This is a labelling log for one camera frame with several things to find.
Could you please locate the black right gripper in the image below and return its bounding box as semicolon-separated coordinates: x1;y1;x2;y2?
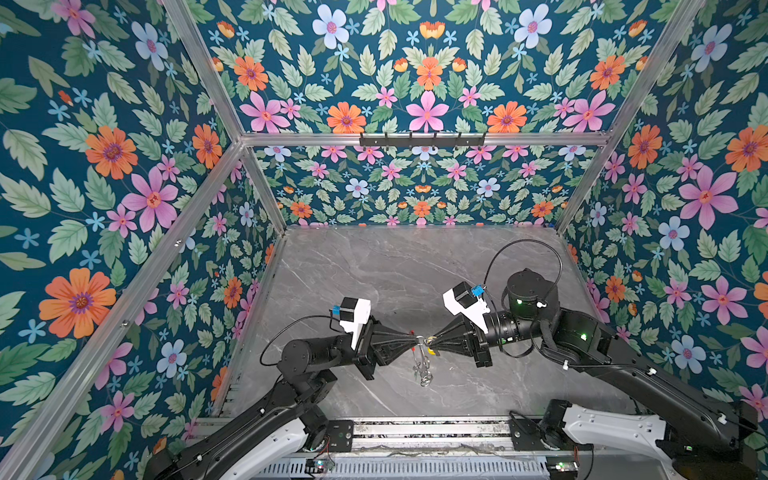
428;311;548;368

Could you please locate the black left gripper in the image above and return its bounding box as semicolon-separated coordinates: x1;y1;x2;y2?
318;317;418;387

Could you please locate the silver keyring with keys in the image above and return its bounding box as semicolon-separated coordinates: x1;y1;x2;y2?
411;335;436;388

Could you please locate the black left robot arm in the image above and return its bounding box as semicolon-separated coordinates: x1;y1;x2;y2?
145;318;419;479

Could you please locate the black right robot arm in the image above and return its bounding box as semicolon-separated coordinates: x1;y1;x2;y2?
426;269;759;479

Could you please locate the white ventilation grille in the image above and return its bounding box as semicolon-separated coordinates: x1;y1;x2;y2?
256;457;550;479

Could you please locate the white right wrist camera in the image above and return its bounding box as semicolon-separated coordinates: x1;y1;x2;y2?
442;281;490;334

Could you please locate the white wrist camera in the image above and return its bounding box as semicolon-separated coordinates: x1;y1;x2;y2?
332;297;372;350
442;281;490;334

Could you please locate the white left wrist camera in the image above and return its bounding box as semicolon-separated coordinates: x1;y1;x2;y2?
332;297;372;350

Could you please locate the left camera black cable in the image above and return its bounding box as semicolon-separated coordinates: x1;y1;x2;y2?
259;313;346;368

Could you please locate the camera black cable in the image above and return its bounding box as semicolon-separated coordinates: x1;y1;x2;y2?
259;313;346;368
482;238;565;295

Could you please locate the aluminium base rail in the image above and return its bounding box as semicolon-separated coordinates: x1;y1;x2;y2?
185;416;679;457

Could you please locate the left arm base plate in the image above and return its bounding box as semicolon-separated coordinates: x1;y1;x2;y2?
319;419;355;453

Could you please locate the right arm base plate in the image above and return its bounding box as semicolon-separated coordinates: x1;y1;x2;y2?
508;409;594;452

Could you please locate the right camera black cable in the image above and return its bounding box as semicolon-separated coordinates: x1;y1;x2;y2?
482;238;565;295

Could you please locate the black hook rail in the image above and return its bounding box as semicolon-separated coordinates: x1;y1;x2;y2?
359;132;486;149

